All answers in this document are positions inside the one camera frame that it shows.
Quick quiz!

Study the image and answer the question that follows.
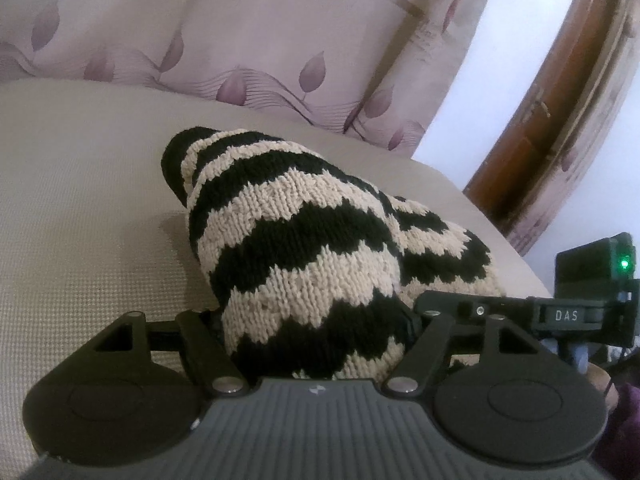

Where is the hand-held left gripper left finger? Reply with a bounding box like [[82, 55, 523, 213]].
[[90, 310, 251, 396]]

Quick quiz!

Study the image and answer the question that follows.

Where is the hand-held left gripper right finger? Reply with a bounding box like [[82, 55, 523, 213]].
[[382, 311, 551, 397]]

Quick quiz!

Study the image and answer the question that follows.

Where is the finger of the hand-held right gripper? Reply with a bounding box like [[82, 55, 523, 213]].
[[415, 290, 532, 329]]

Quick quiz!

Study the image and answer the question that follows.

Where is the black and white striped sweater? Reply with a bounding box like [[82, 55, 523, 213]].
[[160, 127, 503, 381]]

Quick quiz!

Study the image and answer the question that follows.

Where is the person's dark purple clothing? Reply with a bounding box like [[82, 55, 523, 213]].
[[595, 377, 640, 480]]

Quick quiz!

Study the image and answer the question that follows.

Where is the brass door latch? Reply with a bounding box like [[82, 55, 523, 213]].
[[524, 85, 552, 122]]

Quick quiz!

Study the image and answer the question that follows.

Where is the beige textured table cover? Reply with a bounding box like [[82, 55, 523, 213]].
[[0, 80, 556, 461]]

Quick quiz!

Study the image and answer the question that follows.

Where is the brown wooden door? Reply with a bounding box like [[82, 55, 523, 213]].
[[462, 0, 632, 241]]

